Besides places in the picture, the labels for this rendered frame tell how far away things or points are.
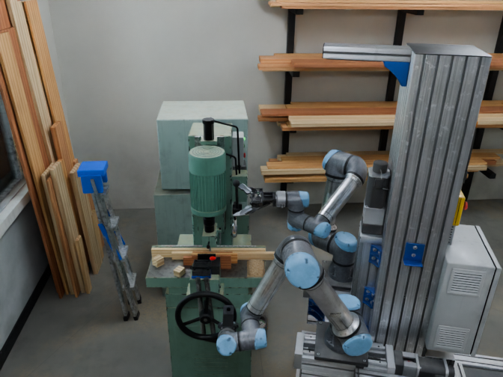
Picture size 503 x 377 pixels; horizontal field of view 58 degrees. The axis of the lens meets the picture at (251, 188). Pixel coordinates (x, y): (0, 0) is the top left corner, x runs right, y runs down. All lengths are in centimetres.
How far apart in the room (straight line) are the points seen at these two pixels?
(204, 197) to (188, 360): 96
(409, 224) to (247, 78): 279
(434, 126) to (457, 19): 312
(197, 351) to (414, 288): 120
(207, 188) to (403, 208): 87
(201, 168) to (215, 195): 16
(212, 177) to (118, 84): 250
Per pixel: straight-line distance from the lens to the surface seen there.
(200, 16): 430
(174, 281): 234
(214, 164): 209
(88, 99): 457
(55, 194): 343
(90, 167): 299
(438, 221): 195
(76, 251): 367
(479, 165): 486
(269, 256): 242
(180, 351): 264
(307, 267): 159
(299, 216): 213
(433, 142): 181
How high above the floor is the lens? 228
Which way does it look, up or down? 26 degrees down
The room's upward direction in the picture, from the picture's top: 1 degrees clockwise
